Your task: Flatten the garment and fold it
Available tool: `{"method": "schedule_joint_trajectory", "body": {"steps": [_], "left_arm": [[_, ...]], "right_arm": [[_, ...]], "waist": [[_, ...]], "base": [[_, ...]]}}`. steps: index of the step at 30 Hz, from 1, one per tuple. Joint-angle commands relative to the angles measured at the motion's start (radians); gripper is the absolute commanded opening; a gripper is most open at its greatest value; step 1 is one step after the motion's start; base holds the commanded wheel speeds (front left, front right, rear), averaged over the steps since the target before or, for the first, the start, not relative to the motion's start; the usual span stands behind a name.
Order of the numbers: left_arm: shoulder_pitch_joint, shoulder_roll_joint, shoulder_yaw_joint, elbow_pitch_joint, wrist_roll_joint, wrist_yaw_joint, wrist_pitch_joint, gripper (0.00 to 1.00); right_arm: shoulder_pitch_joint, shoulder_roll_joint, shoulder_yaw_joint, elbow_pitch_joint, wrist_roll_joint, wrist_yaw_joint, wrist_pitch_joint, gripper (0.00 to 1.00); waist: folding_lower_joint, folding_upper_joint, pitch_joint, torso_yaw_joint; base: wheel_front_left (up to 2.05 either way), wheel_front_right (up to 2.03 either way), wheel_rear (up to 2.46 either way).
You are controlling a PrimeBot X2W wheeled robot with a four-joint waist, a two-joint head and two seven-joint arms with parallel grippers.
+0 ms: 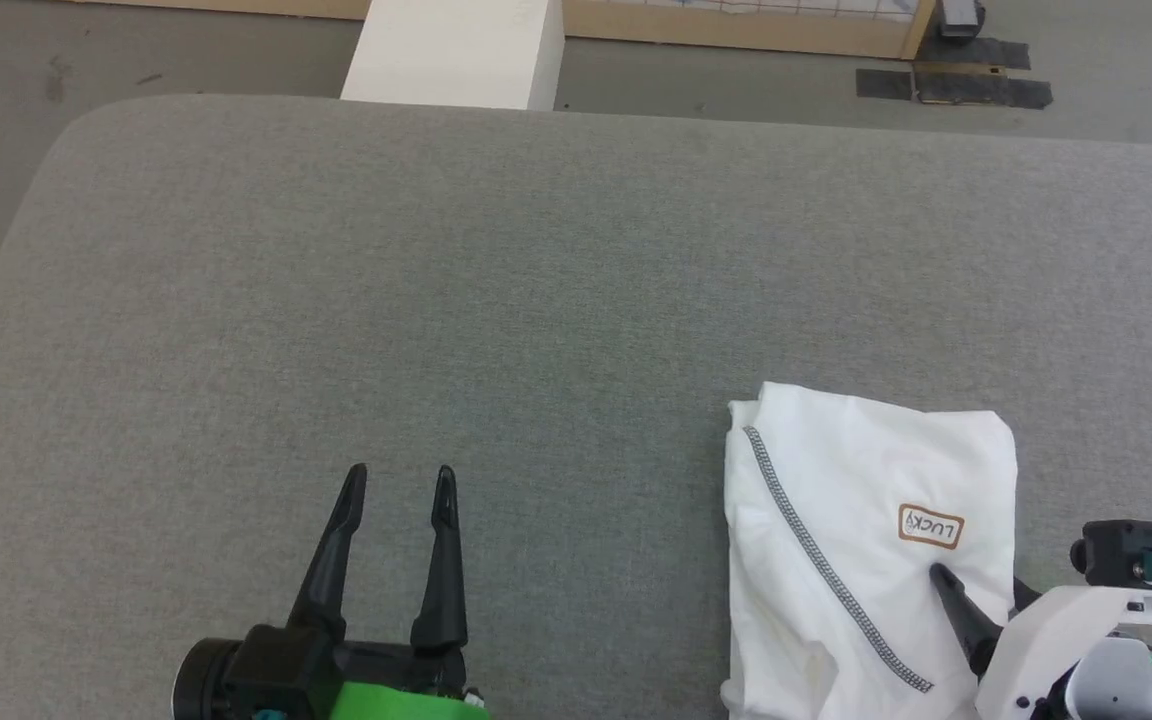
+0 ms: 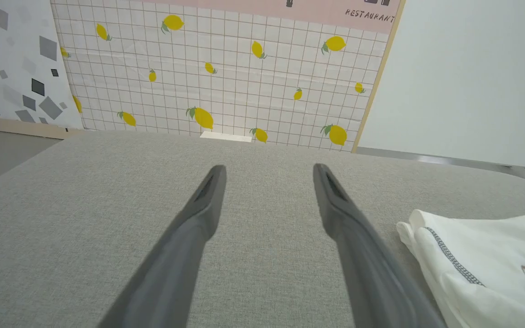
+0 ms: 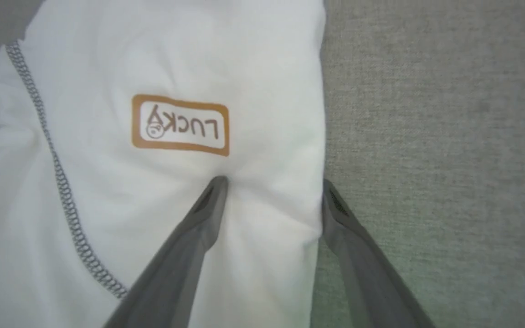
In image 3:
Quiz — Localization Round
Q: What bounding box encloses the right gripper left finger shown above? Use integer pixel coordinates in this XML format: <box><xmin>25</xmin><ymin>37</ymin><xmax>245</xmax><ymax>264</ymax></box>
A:
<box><xmin>103</xmin><ymin>175</ymin><xmax>229</xmax><ymax>328</ymax></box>

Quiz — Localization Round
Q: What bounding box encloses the white long sleeve shirt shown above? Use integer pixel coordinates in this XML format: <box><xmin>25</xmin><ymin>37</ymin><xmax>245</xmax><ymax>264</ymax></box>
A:
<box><xmin>0</xmin><ymin>0</ymin><xmax>328</xmax><ymax>328</ymax></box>

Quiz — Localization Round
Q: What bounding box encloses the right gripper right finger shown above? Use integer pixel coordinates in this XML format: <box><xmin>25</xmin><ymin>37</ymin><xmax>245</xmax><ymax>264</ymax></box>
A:
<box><xmin>321</xmin><ymin>179</ymin><xmax>436</xmax><ymax>328</ymax></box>

